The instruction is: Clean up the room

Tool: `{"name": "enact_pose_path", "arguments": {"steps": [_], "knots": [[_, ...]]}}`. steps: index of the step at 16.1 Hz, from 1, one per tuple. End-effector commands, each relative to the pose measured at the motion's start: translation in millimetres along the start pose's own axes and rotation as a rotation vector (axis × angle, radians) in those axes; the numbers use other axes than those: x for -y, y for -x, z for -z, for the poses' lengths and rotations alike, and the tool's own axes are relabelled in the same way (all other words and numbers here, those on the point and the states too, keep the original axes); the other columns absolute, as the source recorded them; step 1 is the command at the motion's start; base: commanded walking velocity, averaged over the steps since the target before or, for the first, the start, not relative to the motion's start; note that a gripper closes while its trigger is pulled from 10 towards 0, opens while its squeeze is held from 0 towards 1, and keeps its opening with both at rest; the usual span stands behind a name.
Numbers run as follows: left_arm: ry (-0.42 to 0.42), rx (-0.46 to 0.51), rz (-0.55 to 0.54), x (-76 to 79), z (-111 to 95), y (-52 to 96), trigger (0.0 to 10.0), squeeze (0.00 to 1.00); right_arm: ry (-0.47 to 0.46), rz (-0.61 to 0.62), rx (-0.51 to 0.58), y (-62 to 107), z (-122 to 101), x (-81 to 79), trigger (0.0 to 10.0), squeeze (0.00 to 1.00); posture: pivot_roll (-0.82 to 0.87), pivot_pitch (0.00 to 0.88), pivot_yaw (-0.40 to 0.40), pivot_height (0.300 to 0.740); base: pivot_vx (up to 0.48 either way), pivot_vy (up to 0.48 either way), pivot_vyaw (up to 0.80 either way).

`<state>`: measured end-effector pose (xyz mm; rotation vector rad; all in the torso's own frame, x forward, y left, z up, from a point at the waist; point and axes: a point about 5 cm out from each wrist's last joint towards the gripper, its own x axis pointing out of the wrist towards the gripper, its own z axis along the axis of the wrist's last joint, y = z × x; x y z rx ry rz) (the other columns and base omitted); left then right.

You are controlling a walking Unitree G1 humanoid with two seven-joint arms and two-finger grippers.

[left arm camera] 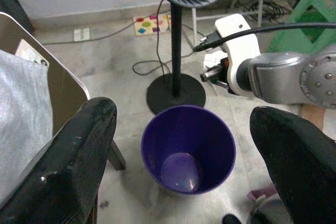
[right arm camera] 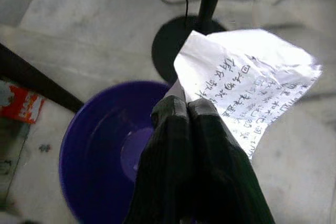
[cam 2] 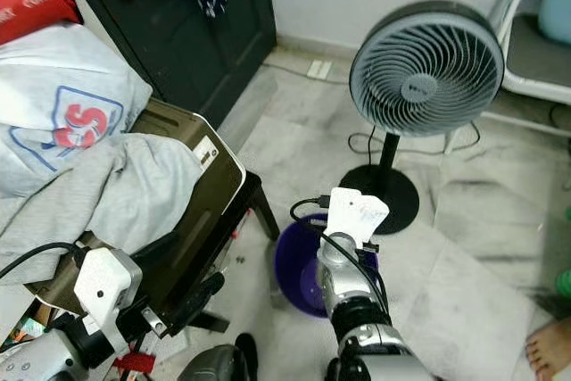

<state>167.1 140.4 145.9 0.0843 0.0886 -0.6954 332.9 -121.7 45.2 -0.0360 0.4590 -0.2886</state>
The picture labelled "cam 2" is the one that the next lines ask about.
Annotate grey garment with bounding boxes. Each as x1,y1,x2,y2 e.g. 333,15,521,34
0,133,204,288

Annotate robot left leg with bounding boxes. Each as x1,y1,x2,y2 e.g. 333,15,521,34
177,335,260,381

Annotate robot leg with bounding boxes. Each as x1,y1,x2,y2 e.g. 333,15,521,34
177,335,260,381
324,359,349,381

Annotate brown case white trim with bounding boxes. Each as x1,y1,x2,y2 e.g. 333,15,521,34
36,97,249,315

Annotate purple plastic basin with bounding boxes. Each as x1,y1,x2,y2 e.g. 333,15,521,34
274,214,381,319

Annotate green printed packet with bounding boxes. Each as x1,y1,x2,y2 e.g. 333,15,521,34
7,302,59,351

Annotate robot right leg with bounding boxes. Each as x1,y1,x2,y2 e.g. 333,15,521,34
324,359,349,381

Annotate white plastic bag blue logo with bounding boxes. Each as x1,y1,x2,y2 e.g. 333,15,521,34
0,22,153,199

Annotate black cabinet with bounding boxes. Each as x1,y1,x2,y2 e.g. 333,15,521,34
54,0,277,128

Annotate white power strip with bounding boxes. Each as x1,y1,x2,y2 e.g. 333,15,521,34
306,59,334,81

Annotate grey standing fan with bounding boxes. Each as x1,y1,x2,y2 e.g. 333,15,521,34
339,0,507,236

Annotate white shelf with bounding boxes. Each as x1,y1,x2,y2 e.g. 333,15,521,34
486,0,571,137

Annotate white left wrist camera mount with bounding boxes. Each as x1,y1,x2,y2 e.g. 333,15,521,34
73,247,144,352

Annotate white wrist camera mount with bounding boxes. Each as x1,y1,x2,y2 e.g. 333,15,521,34
324,186,390,253
73,247,144,352

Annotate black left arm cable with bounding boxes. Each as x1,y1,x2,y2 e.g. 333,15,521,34
0,240,95,282

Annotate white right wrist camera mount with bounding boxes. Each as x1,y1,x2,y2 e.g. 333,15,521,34
324,186,390,253

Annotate black fan cord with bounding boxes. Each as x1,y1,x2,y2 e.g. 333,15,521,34
348,122,483,158

